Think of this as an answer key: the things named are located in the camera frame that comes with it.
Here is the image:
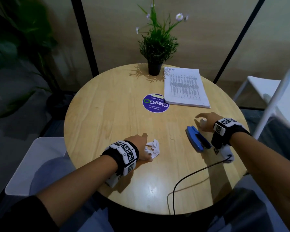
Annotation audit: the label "person's left hand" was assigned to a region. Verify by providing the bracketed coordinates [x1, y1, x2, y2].
[124, 132, 153, 163]

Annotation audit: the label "person's right hand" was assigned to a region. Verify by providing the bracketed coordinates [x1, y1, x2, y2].
[195, 111, 224, 133]

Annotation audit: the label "blue stapler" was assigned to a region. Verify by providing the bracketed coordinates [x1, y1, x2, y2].
[185, 125, 212, 153]

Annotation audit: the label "stack of white printed papers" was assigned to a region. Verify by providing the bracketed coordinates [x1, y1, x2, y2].
[163, 67, 211, 109]

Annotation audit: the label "person's left forearm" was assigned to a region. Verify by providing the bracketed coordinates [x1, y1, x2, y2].
[36, 154, 119, 227]

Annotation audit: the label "person's right forearm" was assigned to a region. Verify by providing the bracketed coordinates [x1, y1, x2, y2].
[229, 131, 290, 232]

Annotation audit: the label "person's grey trousers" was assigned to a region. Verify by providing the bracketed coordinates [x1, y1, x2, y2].
[29, 157, 283, 232]

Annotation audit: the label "person's black sleeve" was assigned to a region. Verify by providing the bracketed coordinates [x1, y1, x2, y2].
[0, 195, 60, 232]

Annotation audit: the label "black right wristband with markers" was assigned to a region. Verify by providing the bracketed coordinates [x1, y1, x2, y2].
[211, 117, 252, 150]

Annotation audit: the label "round purple sticker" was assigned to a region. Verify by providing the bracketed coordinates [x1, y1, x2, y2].
[142, 93, 170, 114]

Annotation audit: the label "white metal chair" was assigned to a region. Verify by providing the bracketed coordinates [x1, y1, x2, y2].
[233, 56, 290, 140]

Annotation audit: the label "small potted green plant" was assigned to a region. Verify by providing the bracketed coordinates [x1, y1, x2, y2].
[135, 0, 189, 76]

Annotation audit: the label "large leafy potted plant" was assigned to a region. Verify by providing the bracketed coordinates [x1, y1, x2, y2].
[0, 0, 75, 120]

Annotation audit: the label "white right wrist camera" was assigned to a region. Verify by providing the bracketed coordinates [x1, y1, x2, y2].
[214, 145, 235, 164]

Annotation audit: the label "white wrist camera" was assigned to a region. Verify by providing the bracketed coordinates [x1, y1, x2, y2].
[214, 145, 235, 164]
[104, 172, 122, 189]

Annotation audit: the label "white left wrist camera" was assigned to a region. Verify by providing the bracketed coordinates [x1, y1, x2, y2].
[104, 172, 122, 189]

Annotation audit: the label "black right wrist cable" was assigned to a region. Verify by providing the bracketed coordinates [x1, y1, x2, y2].
[172, 154, 232, 215]

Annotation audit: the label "black partition frame post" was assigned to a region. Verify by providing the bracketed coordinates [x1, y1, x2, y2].
[212, 0, 267, 84]
[70, 0, 100, 78]

